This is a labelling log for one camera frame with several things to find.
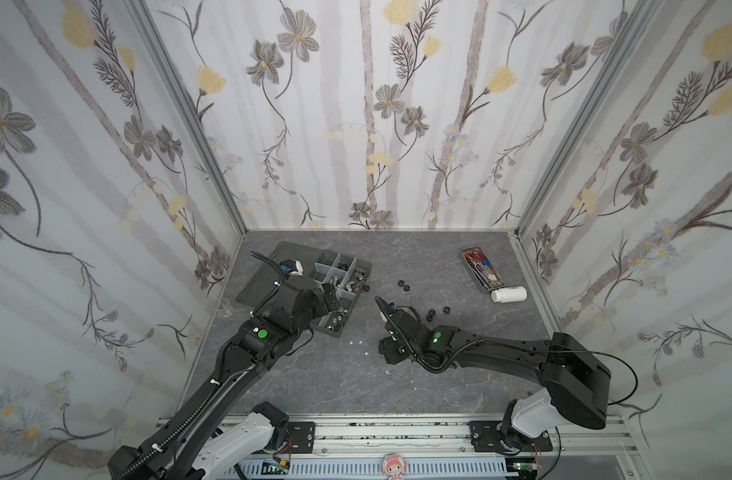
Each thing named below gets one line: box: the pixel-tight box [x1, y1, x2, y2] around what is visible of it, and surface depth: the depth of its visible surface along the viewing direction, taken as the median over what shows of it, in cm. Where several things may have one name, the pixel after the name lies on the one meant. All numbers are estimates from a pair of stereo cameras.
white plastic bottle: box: [490, 286, 528, 303], surface depth 100 cm
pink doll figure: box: [382, 453, 407, 480], surface depth 69 cm
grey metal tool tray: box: [460, 246, 505, 291], surface depth 110 cm
